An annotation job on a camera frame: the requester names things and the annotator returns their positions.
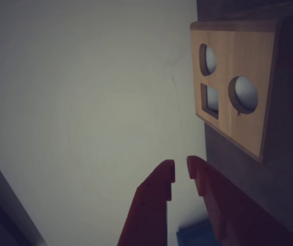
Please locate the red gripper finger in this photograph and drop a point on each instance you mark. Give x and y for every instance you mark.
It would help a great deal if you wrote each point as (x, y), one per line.
(233, 212)
(149, 210)

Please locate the wooden shape sorter box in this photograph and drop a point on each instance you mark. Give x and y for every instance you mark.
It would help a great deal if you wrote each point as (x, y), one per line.
(243, 64)

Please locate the blue ribbed object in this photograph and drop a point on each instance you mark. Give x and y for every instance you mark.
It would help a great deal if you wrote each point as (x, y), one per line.
(192, 235)

